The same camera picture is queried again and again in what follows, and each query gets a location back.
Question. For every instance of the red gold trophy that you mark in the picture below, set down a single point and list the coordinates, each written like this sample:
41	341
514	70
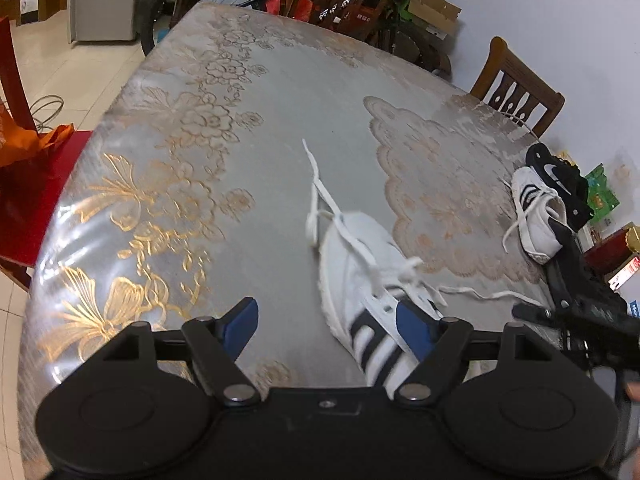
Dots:
615	250

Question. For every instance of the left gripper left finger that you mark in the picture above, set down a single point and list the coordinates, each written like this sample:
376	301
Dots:
215	344

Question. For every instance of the red wooden chair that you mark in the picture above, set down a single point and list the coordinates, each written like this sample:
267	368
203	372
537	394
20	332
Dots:
29	189

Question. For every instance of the wooden chair by wall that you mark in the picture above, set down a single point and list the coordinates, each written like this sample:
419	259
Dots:
510	87

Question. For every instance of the orange bag on chair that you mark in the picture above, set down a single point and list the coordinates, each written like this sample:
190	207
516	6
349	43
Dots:
18	144

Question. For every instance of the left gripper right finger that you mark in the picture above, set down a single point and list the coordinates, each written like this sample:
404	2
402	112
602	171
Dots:
439	346

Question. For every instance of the person's right hand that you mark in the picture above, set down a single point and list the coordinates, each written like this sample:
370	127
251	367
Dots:
633	391

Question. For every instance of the white black-striped sneaker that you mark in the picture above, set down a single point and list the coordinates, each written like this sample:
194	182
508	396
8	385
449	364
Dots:
371	337

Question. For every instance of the silver refrigerator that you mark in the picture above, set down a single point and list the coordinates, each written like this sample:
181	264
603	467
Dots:
101	20

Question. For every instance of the black nike shoe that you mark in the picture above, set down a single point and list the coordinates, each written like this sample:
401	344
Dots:
565	179

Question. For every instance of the cardboard box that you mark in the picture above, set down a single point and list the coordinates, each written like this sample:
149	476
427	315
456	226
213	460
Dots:
439	16

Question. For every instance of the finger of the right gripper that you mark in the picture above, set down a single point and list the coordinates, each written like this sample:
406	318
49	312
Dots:
541	316

